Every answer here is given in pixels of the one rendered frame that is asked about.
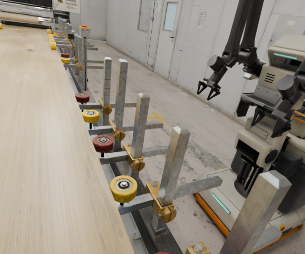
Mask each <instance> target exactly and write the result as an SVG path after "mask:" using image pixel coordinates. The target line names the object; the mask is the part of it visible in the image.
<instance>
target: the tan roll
mask: <svg viewBox="0 0 305 254"><path fill-rule="evenodd" d="M0 19H4V20H12V21H20V22H28V23H36V24H39V22H48V23H54V22H53V21H47V20H40V19H38V17H36V16H28V15H21V14H14V13H7V12H0Z"/></svg>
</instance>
